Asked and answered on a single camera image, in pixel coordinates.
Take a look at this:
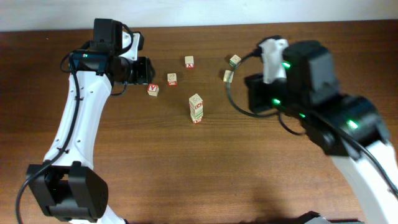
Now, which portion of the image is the red bottom picture block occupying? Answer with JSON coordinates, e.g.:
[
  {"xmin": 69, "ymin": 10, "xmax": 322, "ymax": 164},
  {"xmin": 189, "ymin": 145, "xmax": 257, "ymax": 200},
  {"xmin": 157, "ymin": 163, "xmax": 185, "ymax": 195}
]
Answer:
[{"xmin": 188, "ymin": 93, "xmax": 203, "ymax": 110}]

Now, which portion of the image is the red letter I block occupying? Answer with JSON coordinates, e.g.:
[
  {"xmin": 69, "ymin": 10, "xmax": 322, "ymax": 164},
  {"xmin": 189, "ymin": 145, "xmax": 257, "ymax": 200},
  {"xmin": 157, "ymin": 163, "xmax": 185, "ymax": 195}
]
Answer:
[{"xmin": 190, "ymin": 106, "xmax": 203, "ymax": 114}]

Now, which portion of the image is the butterfly picture block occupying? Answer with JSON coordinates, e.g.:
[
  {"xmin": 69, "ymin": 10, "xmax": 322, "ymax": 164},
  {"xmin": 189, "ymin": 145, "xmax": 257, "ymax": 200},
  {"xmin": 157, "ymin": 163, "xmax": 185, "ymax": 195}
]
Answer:
[{"xmin": 192, "ymin": 117, "xmax": 203, "ymax": 124}]

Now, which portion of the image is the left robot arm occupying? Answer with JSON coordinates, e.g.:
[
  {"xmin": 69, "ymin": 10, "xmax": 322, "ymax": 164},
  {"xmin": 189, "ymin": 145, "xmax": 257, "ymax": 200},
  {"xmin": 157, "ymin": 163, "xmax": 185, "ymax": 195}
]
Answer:
[{"xmin": 16, "ymin": 40, "xmax": 155, "ymax": 223}]

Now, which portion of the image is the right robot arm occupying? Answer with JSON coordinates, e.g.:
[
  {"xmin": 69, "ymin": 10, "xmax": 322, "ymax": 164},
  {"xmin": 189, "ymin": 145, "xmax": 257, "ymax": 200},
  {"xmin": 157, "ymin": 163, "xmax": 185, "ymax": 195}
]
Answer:
[{"xmin": 245, "ymin": 36, "xmax": 397, "ymax": 223}]

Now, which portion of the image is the red letter A block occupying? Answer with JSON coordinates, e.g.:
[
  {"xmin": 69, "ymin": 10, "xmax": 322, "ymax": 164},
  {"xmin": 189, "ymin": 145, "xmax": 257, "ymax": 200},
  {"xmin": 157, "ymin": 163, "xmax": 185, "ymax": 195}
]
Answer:
[{"xmin": 147, "ymin": 83, "xmax": 159, "ymax": 96}]

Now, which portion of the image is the snail picture block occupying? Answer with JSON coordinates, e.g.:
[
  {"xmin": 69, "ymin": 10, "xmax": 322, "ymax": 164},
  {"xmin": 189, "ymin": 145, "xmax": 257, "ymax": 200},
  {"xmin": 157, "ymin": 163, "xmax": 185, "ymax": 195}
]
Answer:
[{"xmin": 167, "ymin": 73, "xmax": 177, "ymax": 86}]

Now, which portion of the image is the top red X block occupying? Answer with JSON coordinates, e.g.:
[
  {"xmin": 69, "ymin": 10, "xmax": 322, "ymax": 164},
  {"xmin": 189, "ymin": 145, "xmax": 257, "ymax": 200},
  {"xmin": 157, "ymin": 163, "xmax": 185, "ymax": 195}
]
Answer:
[{"xmin": 184, "ymin": 55, "xmax": 195, "ymax": 69}]

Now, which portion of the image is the yellow bottom number block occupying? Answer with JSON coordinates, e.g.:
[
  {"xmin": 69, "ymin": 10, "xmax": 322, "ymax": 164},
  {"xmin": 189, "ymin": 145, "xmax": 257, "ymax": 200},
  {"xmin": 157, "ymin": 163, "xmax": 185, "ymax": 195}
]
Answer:
[{"xmin": 223, "ymin": 70, "xmax": 234, "ymax": 83}]

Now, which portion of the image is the green side picture block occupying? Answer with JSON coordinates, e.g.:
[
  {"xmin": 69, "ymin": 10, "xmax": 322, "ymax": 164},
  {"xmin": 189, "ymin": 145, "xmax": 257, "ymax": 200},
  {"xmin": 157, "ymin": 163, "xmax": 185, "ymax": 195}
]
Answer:
[{"xmin": 229, "ymin": 55, "xmax": 241, "ymax": 68}]

